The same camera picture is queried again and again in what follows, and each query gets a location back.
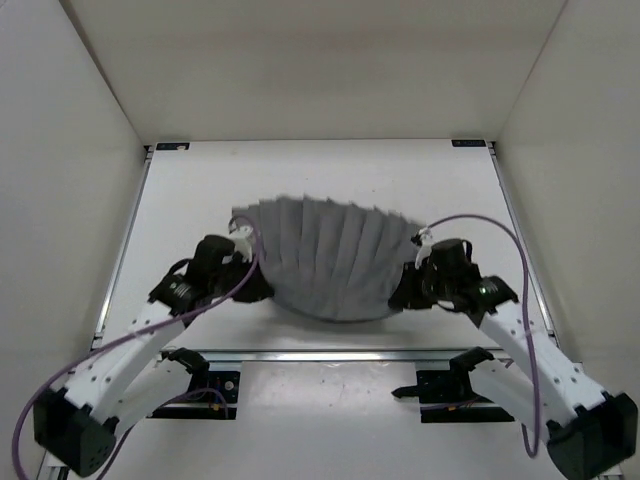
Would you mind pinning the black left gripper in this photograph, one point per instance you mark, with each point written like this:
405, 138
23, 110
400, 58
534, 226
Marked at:
258, 285

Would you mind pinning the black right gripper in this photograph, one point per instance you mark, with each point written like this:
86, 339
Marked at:
406, 296

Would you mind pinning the grey pleated skirt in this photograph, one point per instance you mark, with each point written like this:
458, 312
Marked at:
331, 261

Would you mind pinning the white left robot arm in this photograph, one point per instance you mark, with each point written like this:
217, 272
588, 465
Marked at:
129, 378

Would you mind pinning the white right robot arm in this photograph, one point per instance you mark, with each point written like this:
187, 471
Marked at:
586, 429

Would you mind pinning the blue label right corner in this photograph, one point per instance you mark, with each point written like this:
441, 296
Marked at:
468, 143

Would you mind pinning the blue label corner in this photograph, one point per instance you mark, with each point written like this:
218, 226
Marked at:
468, 143
172, 146

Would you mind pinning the blue label left corner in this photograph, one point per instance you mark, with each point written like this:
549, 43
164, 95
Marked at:
172, 146

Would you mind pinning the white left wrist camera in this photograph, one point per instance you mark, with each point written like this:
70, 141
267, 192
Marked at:
242, 237

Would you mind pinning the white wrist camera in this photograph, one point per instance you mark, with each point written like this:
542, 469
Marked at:
242, 237
423, 240

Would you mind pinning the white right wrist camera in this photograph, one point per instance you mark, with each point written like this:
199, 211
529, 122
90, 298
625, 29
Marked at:
423, 240

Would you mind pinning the aluminium rail along table front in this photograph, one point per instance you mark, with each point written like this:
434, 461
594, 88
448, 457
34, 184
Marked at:
330, 356

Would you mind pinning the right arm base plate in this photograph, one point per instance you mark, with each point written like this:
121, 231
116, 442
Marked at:
446, 396

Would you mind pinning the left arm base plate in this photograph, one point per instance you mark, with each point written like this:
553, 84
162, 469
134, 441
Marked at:
212, 396

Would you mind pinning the aluminium rail left table edge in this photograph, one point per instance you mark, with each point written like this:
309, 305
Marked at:
116, 270

